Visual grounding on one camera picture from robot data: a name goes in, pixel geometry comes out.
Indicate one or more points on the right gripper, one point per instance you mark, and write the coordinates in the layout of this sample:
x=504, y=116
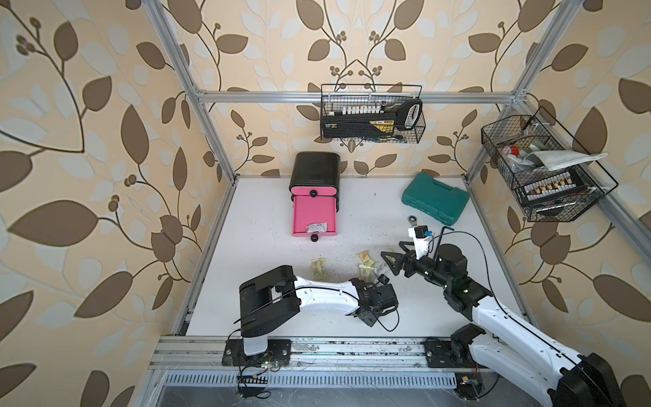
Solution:
x=410, y=257

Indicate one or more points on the yellow cookie packet top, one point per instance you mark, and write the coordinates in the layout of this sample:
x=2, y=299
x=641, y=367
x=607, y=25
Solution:
x=366, y=259

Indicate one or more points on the white cookie packet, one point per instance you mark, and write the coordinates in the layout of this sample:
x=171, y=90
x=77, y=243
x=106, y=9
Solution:
x=316, y=228

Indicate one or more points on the pink drawer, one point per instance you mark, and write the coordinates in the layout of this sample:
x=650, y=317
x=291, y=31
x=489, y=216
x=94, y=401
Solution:
x=312, y=191
x=307, y=210

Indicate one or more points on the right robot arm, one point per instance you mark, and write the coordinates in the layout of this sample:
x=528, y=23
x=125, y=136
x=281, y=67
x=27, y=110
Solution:
x=547, y=370

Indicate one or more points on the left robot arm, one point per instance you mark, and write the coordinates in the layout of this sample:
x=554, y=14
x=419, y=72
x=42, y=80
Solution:
x=269, y=300

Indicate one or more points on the pink top drawer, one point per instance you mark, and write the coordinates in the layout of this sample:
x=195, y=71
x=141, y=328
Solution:
x=312, y=191

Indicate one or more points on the black drawer cabinet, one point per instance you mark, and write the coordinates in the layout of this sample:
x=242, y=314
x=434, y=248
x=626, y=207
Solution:
x=316, y=169

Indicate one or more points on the green plastic tool case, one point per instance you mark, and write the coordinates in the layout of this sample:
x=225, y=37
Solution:
x=432, y=197

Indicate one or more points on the black yellow tool box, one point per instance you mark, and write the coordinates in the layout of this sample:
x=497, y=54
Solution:
x=367, y=126

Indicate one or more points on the white paper in basket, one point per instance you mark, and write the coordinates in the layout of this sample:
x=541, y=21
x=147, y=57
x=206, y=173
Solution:
x=555, y=160

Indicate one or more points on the socket set in basket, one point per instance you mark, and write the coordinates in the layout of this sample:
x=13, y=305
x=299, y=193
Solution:
x=551, y=188

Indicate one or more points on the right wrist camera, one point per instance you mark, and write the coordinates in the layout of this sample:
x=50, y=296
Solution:
x=422, y=238

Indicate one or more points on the back wire basket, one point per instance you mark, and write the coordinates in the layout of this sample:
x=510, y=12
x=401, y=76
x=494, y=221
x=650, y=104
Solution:
x=369, y=98

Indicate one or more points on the wire basket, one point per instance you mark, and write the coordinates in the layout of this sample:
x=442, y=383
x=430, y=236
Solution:
x=369, y=98
x=508, y=141

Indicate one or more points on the right wire basket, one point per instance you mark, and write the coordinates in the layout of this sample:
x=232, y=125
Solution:
x=508, y=141

